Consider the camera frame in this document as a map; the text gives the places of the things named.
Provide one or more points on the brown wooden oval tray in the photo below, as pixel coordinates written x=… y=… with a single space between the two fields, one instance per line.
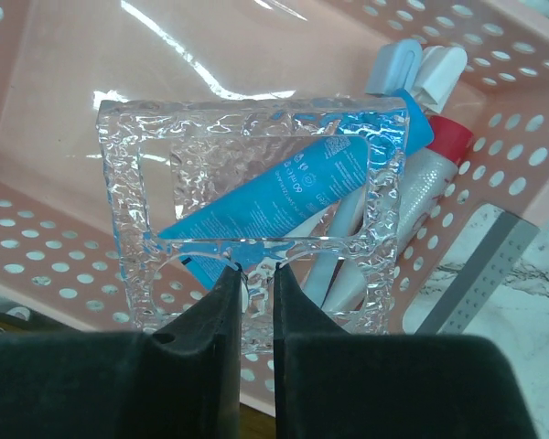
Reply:
x=36 y=326

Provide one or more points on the clear textured acrylic holder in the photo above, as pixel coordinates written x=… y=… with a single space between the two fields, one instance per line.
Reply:
x=140 y=190

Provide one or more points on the blue toothpaste tube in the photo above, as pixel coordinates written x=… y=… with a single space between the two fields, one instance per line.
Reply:
x=251 y=178

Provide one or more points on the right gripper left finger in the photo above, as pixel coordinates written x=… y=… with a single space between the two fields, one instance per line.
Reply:
x=182 y=381

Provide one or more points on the white capped toothbrush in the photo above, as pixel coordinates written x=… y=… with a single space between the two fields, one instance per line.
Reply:
x=438 y=75

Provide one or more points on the grey capped toothbrush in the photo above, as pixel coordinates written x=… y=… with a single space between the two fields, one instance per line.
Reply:
x=395 y=67

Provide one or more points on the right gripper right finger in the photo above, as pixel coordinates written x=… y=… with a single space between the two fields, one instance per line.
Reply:
x=330 y=383

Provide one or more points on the pink plastic basket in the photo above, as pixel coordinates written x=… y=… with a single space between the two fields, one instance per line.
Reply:
x=60 y=59

